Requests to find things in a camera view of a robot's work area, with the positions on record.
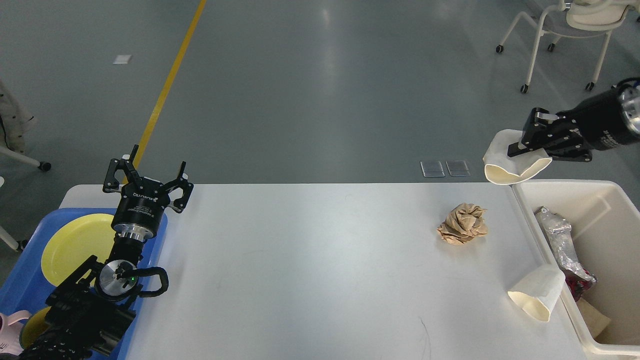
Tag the blue plastic tray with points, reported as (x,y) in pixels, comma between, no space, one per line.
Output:
(27,289)

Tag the beige plastic bin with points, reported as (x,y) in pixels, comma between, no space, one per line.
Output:
(606,235)

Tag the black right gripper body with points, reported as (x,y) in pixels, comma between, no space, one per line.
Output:
(611,119)

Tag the teal green mug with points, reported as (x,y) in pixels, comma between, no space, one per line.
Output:
(34,327)

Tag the metal floor socket plate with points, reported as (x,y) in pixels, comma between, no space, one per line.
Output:
(439,169)

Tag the white polka-dot cloth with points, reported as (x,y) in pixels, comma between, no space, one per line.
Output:
(15,121)

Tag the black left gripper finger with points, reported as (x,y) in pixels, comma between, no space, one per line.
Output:
(181,182)
(135,182)

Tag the brown paper bag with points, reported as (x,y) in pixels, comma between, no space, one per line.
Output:
(595,321)

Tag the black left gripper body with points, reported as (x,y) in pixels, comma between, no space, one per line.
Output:
(139,215)

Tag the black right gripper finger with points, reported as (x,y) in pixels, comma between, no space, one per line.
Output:
(570,152)
(543,129)

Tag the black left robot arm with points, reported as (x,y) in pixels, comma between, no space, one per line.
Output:
(90,311)

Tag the aluminium foil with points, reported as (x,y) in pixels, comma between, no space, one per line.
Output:
(558,234)

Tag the white chair leg with caster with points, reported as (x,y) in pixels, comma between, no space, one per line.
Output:
(40,165)

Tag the white paper cup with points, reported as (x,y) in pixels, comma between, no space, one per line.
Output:
(537,292)
(501,169)

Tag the red foil snack wrapper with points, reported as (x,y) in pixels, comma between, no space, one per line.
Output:
(578,286)

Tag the crumpled brown paper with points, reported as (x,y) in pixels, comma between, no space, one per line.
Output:
(463,224)

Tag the pink mug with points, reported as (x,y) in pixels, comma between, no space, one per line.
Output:
(10,331)

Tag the yellow plastic plate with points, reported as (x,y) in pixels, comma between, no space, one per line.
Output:
(72,244)

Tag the white rolling chair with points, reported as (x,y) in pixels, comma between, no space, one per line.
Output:
(570,19)

